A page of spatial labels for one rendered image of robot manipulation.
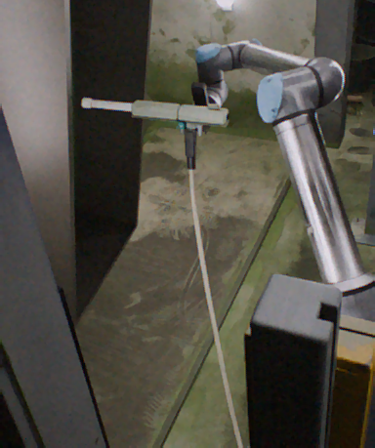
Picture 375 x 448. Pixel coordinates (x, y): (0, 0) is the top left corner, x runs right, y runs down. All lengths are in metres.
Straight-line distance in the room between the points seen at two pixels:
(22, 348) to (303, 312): 0.62
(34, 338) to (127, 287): 1.84
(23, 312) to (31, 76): 0.73
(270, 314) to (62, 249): 1.43
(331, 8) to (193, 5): 0.84
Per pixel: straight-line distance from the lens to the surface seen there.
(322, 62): 1.60
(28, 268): 0.94
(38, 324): 1.01
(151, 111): 1.83
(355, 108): 4.26
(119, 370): 2.50
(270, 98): 1.49
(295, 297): 0.46
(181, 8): 3.77
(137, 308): 2.72
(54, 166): 1.65
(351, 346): 0.55
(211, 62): 2.03
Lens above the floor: 1.97
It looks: 35 degrees down
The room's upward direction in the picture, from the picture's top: 6 degrees counter-clockwise
